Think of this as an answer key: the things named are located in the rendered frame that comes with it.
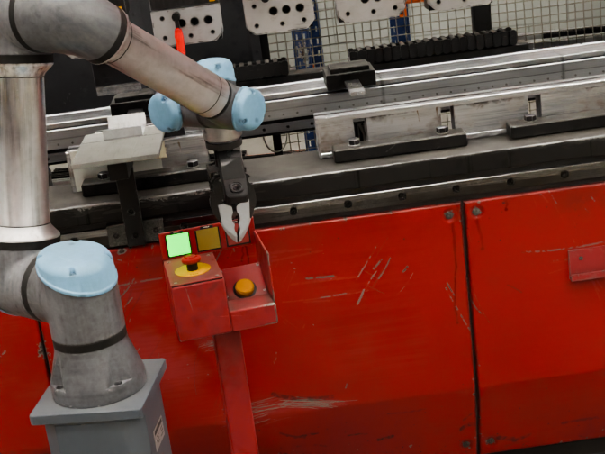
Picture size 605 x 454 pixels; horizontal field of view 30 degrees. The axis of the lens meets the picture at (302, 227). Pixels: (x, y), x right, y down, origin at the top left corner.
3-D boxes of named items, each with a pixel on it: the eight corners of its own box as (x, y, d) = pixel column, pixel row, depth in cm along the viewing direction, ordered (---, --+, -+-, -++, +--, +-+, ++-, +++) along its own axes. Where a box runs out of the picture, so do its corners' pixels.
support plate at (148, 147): (70, 169, 228) (69, 165, 228) (85, 139, 253) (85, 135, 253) (158, 158, 229) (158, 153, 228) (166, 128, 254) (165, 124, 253)
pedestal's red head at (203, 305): (179, 342, 222) (165, 258, 216) (171, 313, 237) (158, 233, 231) (278, 322, 225) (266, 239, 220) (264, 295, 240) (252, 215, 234)
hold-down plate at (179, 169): (83, 197, 250) (80, 185, 250) (85, 191, 256) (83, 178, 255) (217, 179, 251) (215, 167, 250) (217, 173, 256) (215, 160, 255)
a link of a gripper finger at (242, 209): (248, 230, 229) (243, 187, 226) (254, 240, 224) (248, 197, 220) (234, 232, 229) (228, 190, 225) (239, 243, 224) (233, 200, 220)
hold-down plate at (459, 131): (335, 163, 252) (333, 150, 251) (332, 158, 257) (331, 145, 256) (467, 145, 252) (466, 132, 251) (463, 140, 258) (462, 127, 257)
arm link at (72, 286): (85, 351, 170) (67, 267, 165) (28, 336, 178) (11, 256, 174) (142, 321, 178) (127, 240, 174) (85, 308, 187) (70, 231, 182)
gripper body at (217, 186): (245, 185, 227) (238, 127, 223) (253, 199, 220) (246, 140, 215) (208, 191, 226) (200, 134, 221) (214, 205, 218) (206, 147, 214)
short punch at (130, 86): (96, 97, 251) (89, 55, 248) (97, 95, 253) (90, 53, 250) (141, 91, 251) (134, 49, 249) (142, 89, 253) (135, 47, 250)
